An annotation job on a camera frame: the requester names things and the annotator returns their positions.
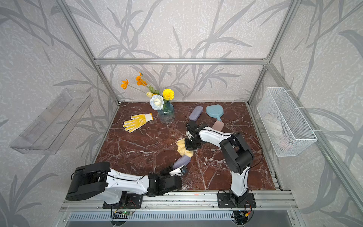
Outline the yellow microfiber cloth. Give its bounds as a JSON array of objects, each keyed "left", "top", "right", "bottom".
[{"left": 176, "top": 138, "right": 194, "bottom": 158}]

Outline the lavender eyeglass case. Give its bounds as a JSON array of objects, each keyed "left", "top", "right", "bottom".
[
  {"left": 173, "top": 155, "right": 191, "bottom": 170},
  {"left": 189, "top": 106, "right": 204, "bottom": 121}
]

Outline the pink eyeglass case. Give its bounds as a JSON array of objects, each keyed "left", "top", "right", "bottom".
[{"left": 212, "top": 120, "right": 225, "bottom": 131}]

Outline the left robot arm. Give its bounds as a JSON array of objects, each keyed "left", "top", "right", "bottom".
[{"left": 66, "top": 162, "right": 188, "bottom": 205}]

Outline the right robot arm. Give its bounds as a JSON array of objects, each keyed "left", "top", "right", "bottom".
[{"left": 185, "top": 121, "right": 254, "bottom": 204}]

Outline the teal hand mirror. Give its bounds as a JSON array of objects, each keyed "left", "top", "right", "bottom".
[{"left": 206, "top": 105, "right": 224, "bottom": 122}]

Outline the glass vase with flowers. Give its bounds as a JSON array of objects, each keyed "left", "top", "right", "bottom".
[{"left": 120, "top": 72, "right": 175, "bottom": 124}]

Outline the yellow work glove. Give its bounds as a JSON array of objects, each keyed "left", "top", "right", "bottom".
[{"left": 123, "top": 113, "right": 154, "bottom": 133}]

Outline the aluminium mounting rail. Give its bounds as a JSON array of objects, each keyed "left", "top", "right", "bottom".
[{"left": 60, "top": 190, "right": 298, "bottom": 212}]

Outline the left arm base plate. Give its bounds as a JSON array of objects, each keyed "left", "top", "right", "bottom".
[{"left": 102, "top": 192, "right": 143, "bottom": 210}]

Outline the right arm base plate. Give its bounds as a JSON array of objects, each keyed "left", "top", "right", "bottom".
[{"left": 217, "top": 191, "right": 257, "bottom": 209}]

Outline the white wire mesh basket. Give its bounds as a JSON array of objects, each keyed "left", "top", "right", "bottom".
[{"left": 257, "top": 87, "right": 318, "bottom": 157}]

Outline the clear acrylic wall shelf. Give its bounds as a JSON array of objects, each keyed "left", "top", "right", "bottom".
[{"left": 10, "top": 89, "right": 93, "bottom": 155}]

